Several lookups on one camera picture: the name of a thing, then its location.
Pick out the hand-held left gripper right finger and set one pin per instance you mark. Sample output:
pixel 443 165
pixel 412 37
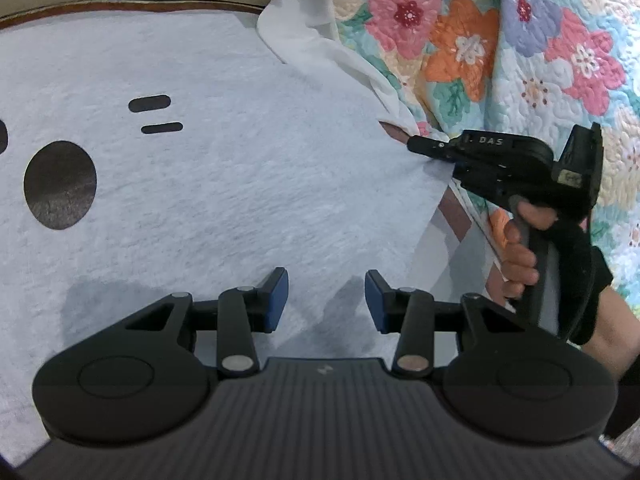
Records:
pixel 374 305

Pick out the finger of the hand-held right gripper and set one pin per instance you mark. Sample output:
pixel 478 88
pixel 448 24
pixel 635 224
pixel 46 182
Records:
pixel 430 146

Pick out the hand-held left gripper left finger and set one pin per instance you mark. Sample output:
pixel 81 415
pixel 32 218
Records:
pixel 279 305

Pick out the person's right forearm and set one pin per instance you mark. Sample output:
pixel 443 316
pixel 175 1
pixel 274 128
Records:
pixel 617 330

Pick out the person's right hand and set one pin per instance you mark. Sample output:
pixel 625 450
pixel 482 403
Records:
pixel 520 265

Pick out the floral quilt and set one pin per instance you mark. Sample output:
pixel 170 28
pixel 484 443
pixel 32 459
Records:
pixel 500 60

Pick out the white bed sheet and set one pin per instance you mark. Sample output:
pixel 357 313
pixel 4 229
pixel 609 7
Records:
pixel 310 25

